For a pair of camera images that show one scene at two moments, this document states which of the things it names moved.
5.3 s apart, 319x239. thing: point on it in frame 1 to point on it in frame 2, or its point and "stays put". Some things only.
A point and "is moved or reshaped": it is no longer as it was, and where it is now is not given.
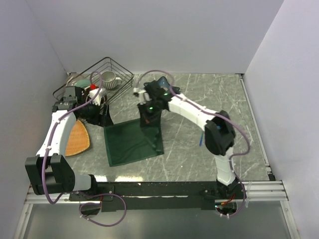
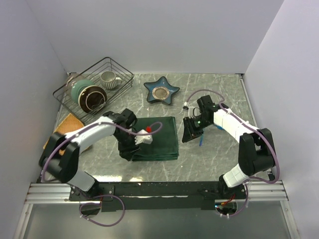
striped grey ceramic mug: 109,81 stays put
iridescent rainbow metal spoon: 201,142 stays put
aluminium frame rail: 265,190 stays put
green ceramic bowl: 82,83 stays put
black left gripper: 103,120 to 126,152
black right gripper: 145,119 to 189,132
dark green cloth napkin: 129,141 is moved or reshaped
